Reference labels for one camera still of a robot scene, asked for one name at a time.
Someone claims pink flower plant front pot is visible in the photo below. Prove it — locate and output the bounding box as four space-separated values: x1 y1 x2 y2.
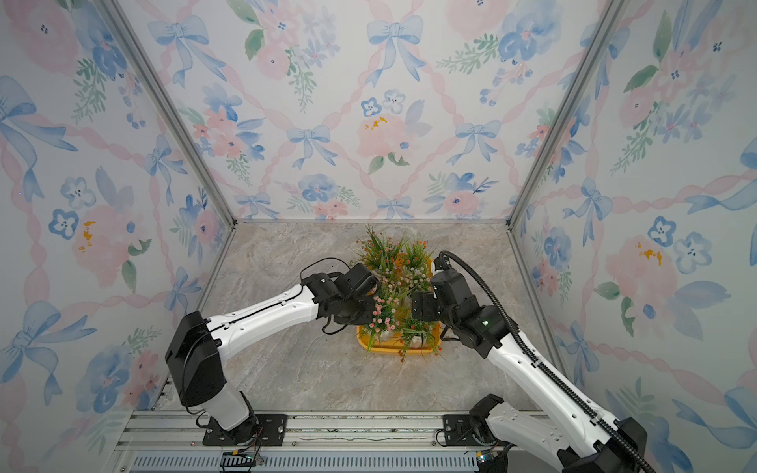
359 291 406 351

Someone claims pink flower plant pot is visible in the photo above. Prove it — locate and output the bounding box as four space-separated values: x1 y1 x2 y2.
378 264 408 293
398 268 432 303
359 291 406 351

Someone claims red flower plant pot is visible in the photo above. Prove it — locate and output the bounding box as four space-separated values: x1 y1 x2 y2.
359 226 407 275
398 317 442 360

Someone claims yellow plastic storage tray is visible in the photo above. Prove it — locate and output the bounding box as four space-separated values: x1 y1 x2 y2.
356 287 423 359

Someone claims red flower plant front pot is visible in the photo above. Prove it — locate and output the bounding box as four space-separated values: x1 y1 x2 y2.
398 317 442 360

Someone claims pink flower plant back pot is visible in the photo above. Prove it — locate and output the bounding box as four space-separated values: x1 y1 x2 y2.
398 268 432 303

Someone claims orange flower plant white pot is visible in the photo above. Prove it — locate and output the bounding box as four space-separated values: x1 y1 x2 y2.
402 240 433 277

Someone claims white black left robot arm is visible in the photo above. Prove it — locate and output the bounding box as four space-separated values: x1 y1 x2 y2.
165 263 380 435

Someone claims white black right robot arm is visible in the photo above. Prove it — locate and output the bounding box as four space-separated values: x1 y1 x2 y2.
412 250 652 472

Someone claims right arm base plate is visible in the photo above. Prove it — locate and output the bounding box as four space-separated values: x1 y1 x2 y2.
439 414 494 447

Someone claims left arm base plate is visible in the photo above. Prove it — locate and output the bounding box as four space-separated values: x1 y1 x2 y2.
202 414 289 447

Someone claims black corrugated right cable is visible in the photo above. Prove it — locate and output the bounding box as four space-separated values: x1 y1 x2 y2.
436 249 658 473

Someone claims aluminium front rail frame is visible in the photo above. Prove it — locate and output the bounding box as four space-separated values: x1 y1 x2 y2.
111 409 622 473

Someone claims aluminium left corner post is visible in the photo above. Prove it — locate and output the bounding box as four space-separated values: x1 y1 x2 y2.
95 0 237 228

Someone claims aluminium corner post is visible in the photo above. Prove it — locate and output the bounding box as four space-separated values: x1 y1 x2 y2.
95 0 237 228
508 0 627 232

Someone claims aluminium right corner post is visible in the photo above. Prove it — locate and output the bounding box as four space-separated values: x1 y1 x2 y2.
508 0 627 232

